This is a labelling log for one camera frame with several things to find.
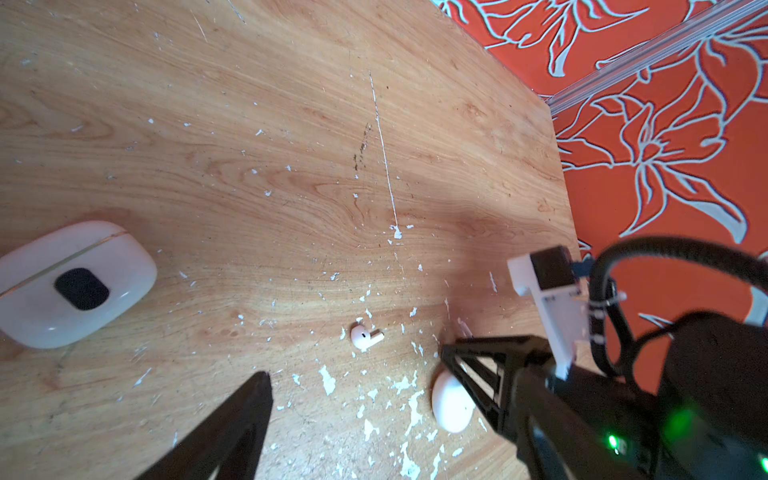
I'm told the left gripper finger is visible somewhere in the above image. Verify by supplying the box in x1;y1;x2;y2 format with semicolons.
139;371;273;479

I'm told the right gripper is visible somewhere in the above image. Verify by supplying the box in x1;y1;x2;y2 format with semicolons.
441;335;660;479

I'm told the white earbud charging case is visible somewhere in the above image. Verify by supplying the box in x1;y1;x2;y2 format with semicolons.
1;221;157;349

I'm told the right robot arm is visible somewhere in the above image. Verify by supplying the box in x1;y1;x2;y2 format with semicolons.
441;236;767;479

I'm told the white round puck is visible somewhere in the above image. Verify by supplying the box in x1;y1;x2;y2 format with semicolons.
431;370;476;434

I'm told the white earbud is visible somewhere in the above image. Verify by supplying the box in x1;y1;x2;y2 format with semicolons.
350;324;385;352

